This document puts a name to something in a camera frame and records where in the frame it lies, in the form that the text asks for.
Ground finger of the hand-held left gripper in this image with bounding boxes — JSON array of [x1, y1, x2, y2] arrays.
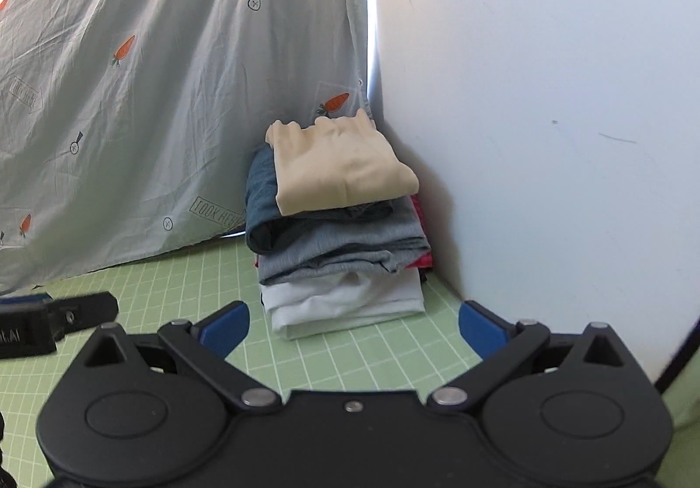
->
[[46, 292, 120, 342]]

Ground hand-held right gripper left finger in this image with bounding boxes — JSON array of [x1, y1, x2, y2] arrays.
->
[[82, 301, 278, 415]]

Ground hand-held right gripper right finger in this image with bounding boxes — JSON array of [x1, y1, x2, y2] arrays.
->
[[429, 300, 630, 415]]

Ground peach garment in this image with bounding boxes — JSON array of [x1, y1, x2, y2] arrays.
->
[[266, 109, 421, 218]]

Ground green grid cutting mat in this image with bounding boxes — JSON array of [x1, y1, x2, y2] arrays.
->
[[0, 233, 700, 488]]

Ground white folded garment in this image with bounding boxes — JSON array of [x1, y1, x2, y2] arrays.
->
[[259, 266, 425, 341]]

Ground dark blue folded garment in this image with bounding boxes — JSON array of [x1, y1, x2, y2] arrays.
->
[[244, 145, 396, 257]]

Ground grey folded garment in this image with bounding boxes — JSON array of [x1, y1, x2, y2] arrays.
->
[[256, 197, 433, 288]]

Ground grey carrot print curtain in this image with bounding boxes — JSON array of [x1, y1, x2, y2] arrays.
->
[[0, 0, 384, 298]]

